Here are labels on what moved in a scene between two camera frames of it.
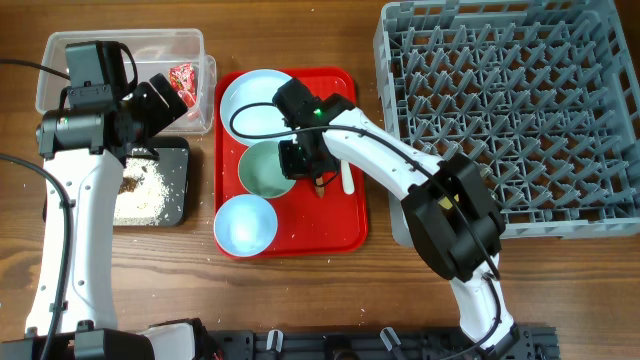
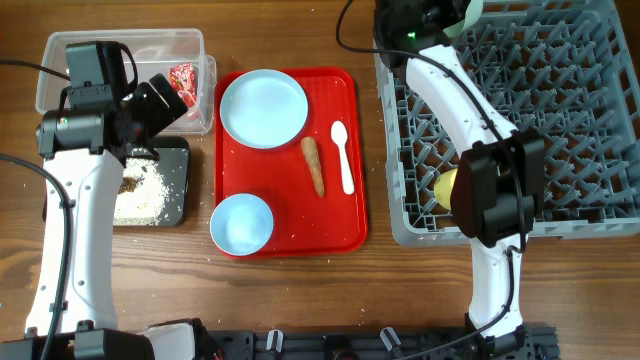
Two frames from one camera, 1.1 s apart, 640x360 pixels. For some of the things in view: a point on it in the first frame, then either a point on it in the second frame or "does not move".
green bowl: [261, 172] -> [473, 11]
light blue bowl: [245, 225] does not move
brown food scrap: [128, 184] does not move
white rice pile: [144, 206] does not move
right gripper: [292, 171] -> [451, 11]
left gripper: [161, 113] does not move
